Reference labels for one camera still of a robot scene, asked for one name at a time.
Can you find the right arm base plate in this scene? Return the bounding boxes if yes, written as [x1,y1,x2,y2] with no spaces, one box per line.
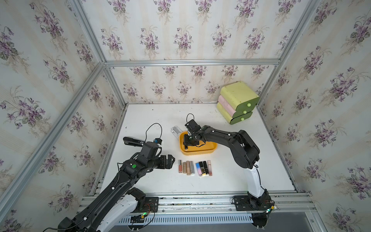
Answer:
[231,195,275,213]

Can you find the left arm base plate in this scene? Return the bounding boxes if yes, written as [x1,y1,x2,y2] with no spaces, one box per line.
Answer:
[132,197,159,213]

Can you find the slim black lipstick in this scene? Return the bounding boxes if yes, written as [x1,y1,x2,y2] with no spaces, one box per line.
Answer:
[203,161,209,175]

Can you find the silver lipstick tube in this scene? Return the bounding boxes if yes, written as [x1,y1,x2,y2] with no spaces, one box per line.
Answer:
[190,161,195,175]

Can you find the green pink drawer organizer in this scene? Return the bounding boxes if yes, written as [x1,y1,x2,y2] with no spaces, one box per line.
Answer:
[217,81,260,125]

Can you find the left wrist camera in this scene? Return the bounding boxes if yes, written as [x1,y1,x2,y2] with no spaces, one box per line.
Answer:
[153,138,162,145]

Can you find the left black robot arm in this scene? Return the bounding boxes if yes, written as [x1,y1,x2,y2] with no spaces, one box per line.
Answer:
[57,138,175,232]

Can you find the clear acrylic holder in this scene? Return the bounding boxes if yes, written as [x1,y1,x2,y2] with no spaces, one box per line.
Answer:
[171,126,183,139]

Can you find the pink lip gloss tube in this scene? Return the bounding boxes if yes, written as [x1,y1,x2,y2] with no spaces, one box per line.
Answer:
[207,160,213,176]

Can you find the black stapler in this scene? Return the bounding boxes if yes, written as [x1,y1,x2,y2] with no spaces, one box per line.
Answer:
[123,137,145,147]

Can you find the black gold lipstick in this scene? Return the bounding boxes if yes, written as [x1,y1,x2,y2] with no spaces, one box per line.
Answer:
[198,161,206,176]

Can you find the tan lipstick tube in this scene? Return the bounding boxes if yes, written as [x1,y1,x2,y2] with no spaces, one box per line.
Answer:
[186,160,191,176]

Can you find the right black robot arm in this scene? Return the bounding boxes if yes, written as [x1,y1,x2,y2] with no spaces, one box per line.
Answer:
[184,119,271,207]

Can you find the yellow plastic storage box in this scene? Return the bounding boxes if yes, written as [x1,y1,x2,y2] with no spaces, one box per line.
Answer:
[179,131,218,156]

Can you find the rose lip gloss tube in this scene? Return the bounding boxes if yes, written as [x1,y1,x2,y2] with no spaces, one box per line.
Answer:
[178,160,183,174]

